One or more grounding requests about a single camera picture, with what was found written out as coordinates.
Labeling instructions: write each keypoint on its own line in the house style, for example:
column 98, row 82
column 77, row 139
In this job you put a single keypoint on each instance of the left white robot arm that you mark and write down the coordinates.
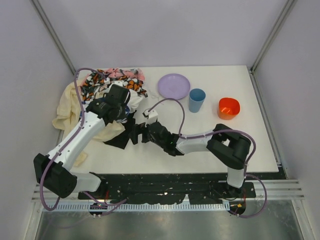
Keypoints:
column 53, row 170

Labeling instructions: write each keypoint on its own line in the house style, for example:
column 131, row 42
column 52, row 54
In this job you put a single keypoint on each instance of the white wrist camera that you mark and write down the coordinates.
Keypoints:
column 109, row 83
column 150, row 116

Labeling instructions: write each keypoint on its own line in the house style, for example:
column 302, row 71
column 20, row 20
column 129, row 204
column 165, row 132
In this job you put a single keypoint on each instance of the orange plastic cup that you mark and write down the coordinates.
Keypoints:
column 228, row 108

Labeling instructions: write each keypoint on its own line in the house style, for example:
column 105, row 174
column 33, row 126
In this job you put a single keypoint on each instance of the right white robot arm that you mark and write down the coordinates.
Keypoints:
column 234, row 148

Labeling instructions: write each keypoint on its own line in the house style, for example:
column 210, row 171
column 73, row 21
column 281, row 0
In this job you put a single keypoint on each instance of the blue plastic cup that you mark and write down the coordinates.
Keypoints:
column 196, row 99

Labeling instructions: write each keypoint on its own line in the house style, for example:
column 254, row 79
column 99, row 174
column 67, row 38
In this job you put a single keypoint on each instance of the cream yellow cloth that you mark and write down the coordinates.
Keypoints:
column 68, row 114

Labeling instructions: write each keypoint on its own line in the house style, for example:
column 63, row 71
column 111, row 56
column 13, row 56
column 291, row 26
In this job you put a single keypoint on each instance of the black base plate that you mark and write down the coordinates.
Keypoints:
column 162, row 178

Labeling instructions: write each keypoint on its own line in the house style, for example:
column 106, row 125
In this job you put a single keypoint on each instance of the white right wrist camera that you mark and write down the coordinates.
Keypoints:
column 150, row 116

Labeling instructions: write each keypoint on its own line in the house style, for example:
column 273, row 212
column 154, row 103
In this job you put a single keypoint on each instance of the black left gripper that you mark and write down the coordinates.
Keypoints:
column 122, row 116

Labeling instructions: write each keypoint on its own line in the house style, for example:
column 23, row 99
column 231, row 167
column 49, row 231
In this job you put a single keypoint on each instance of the white thread scrap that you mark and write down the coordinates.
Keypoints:
column 153, row 94

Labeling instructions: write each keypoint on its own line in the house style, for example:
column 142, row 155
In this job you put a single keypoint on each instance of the purple plastic plate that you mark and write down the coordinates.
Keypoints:
column 174, row 86

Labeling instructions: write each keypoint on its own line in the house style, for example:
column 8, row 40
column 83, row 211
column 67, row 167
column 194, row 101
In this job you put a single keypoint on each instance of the aluminium front rail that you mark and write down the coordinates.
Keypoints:
column 287, row 190

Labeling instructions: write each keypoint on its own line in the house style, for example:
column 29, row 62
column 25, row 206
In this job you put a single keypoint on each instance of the aluminium frame post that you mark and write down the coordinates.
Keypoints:
column 54, row 36
column 276, row 28

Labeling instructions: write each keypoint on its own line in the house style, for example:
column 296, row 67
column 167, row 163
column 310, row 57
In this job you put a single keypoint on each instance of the black orange patterned cloth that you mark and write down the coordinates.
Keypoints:
column 94, row 80

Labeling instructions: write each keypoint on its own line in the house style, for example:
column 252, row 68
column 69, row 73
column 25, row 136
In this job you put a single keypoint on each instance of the right aluminium frame post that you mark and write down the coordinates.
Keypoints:
column 276, row 28

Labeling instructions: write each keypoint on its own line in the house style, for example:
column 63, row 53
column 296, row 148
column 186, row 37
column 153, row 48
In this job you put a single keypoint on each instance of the left aluminium frame post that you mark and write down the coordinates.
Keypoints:
column 54, row 36

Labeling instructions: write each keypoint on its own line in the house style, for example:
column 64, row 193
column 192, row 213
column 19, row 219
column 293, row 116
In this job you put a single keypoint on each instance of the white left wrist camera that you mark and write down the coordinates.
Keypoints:
column 109, row 83

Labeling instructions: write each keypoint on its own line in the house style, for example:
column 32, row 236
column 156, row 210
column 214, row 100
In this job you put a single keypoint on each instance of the pink patterned cloth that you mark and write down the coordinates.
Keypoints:
column 119, row 73

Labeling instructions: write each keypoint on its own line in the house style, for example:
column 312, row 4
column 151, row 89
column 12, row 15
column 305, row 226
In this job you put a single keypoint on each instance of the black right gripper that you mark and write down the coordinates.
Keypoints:
column 144, row 132

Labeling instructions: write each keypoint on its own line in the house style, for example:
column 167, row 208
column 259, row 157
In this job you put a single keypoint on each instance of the white slotted cable duct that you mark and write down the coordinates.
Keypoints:
column 184, row 206

